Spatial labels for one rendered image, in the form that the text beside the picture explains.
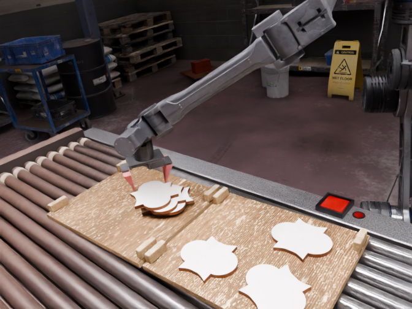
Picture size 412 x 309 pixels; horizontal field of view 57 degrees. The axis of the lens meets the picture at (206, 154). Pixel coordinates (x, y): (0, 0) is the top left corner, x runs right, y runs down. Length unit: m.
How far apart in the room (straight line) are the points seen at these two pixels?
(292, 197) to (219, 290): 0.41
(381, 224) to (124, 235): 0.65
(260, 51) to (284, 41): 0.05
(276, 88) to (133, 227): 3.71
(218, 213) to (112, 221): 0.30
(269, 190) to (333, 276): 0.39
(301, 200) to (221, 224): 0.25
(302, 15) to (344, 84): 3.64
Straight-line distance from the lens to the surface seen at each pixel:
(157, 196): 1.08
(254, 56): 0.86
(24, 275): 1.08
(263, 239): 0.95
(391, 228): 1.04
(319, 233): 0.95
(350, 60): 4.44
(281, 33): 0.85
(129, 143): 0.96
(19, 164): 1.69
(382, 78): 1.97
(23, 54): 4.24
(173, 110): 0.96
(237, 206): 1.06
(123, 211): 1.13
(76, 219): 1.17
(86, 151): 1.63
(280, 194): 1.14
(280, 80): 4.57
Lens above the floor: 1.55
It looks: 27 degrees down
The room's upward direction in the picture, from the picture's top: 8 degrees counter-clockwise
